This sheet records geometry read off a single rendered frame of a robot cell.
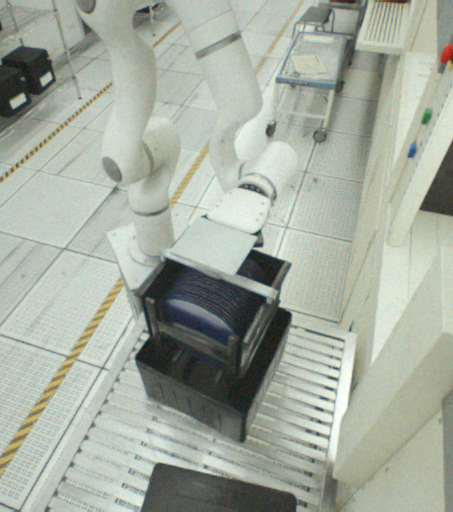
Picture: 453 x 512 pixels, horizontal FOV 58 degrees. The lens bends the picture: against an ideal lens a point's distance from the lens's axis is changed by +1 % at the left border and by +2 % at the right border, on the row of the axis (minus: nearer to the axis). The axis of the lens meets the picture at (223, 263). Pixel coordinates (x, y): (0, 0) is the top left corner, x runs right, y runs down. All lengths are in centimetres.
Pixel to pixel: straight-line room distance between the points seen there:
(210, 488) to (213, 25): 84
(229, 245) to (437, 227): 86
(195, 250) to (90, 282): 169
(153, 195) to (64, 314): 122
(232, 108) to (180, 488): 73
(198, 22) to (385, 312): 79
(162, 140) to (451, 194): 87
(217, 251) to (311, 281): 162
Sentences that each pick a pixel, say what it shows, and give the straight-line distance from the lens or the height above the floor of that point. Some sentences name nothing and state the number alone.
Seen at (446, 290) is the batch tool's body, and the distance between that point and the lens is 48.
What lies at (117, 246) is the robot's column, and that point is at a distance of 139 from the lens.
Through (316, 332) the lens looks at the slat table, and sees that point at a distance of 118.
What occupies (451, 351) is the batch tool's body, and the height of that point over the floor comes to 137.
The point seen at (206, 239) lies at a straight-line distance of 70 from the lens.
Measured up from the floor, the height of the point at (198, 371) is 77.
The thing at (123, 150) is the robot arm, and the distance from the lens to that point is 104.
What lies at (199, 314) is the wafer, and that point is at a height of 112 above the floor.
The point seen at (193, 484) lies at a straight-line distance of 90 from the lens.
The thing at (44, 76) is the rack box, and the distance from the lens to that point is 383.
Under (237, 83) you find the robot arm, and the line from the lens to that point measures 79.
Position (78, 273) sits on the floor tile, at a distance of 240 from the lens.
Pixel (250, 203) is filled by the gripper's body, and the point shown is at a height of 124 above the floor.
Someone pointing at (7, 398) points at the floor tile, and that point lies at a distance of 211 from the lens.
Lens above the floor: 174
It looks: 49 degrees down
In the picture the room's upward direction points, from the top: straight up
